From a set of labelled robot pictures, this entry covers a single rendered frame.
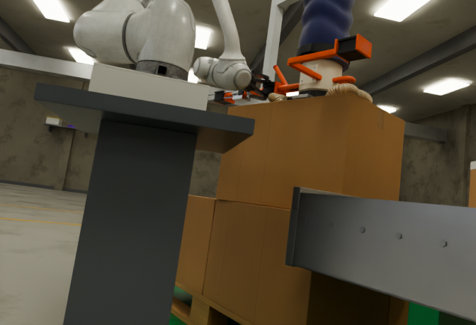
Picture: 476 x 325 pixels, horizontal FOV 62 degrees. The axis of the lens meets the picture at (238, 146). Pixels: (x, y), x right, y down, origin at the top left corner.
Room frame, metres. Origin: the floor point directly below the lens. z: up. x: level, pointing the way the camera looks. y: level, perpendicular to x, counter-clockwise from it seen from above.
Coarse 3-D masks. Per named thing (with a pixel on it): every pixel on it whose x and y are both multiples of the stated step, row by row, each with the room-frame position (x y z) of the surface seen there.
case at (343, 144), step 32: (320, 96) 1.32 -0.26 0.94; (352, 96) 1.23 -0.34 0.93; (256, 128) 1.53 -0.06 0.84; (288, 128) 1.41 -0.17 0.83; (320, 128) 1.31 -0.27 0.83; (352, 128) 1.24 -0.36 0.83; (384, 128) 1.39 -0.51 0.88; (224, 160) 1.65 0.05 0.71; (256, 160) 1.51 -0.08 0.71; (288, 160) 1.40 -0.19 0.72; (320, 160) 1.30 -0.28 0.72; (352, 160) 1.26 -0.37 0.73; (384, 160) 1.40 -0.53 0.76; (224, 192) 1.63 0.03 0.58; (256, 192) 1.50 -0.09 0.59; (288, 192) 1.38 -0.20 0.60; (352, 192) 1.27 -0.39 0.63; (384, 192) 1.41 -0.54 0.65
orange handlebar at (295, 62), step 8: (304, 56) 1.31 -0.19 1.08; (312, 56) 1.29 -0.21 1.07; (320, 56) 1.27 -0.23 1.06; (328, 56) 1.25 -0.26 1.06; (288, 64) 1.38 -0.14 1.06; (296, 64) 1.39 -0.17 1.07; (304, 72) 1.44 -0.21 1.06; (312, 72) 1.46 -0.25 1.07; (336, 80) 1.49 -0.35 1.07; (344, 80) 1.47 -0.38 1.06; (352, 80) 1.47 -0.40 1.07; (280, 88) 1.70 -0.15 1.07; (288, 88) 1.67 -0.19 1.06; (296, 88) 1.65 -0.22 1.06; (232, 96) 1.94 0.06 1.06
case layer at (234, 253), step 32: (192, 224) 1.84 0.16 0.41; (224, 224) 1.62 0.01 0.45; (256, 224) 1.45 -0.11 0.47; (288, 224) 1.31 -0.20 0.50; (192, 256) 1.81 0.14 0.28; (224, 256) 1.60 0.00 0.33; (256, 256) 1.43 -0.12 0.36; (192, 288) 1.77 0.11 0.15; (224, 288) 1.57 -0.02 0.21; (256, 288) 1.41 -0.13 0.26; (288, 288) 1.28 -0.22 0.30; (320, 288) 1.23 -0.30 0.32; (352, 288) 1.31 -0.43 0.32; (256, 320) 1.39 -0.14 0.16; (288, 320) 1.26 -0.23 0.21; (320, 320) 1.24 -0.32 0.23; (352, 320) 1.32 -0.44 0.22; (384, 320) 1.41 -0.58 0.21
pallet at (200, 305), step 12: (180, 300) 2.05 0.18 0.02; (192, 300) 1.76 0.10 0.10; (204, 300) 1.68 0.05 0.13; (180, 312) 1.85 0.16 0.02; (192, 312) 1.74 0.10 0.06; (204, 312) 1.67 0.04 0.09; (216, 312) 1.66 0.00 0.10; (228, 312) 1.53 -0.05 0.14; (192, 324) 1.73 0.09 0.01; (204, 324) 1.66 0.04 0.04; (216, 324) 1.66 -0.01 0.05; (252, 324) 1.40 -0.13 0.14
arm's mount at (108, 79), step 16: (96, 64) 0.97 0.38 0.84; (96, 80) 0.97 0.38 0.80; (112, 80) 0.98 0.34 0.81; (128, 80) 0.98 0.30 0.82; (144, 80) 0.99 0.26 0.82; (160, 80) 1.00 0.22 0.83; (176, 80) 1.00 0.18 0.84; (128, 96) 0.99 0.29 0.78; (144, 96) 0.99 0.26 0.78; (160, 96) 1.00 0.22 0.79; (176, 96) 1.00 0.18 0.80; (192, 96) 1.01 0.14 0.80
